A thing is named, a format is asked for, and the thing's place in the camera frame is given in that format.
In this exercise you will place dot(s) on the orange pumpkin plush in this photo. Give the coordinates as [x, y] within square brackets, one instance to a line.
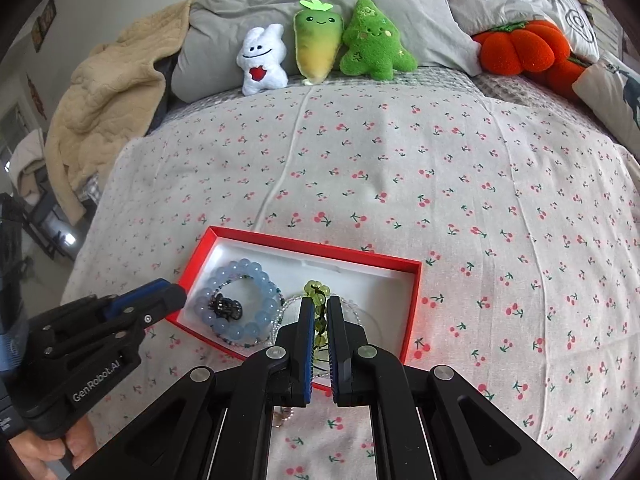
[520, 50]
[565, 77]

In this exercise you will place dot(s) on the white rabbit plush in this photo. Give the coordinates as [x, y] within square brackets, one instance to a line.
[260, 60]

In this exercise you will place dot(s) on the red cardboard box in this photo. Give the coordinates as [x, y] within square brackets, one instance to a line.
[395, 310]

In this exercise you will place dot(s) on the beige quilted blanket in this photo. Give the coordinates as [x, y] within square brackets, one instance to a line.
[110, 85]

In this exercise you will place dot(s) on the wall poster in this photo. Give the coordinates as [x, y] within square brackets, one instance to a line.
[44, 25]

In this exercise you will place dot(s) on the stack of books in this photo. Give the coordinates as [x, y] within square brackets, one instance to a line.
[602, 20]

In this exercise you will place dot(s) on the person's left hand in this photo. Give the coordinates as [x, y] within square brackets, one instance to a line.
[45, 455]

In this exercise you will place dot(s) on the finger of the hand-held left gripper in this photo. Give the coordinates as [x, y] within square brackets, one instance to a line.
[165, 307]
[145, 291]

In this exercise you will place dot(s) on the white deer print pillow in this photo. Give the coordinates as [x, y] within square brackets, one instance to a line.
[615, 95]

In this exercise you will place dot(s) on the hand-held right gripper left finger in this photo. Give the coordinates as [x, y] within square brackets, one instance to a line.
[307, 350]

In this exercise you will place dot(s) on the grey waffle bed cover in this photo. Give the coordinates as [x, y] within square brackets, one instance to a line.
[440, 77]

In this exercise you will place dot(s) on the yellow green carrot plush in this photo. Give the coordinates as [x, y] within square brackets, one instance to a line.
[315, 45]

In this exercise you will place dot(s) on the black bead charm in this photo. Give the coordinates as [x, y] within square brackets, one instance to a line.
[225, 306]

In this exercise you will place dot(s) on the green tree plush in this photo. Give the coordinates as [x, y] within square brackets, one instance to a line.
[375, 45]

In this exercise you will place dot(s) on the dark chair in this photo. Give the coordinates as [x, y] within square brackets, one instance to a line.
[47, 225]

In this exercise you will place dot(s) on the grey line-drawing pillow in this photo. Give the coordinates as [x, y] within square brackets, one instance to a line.
[525, 0]

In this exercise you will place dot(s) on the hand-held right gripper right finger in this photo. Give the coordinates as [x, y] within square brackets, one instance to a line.
[336, 350]

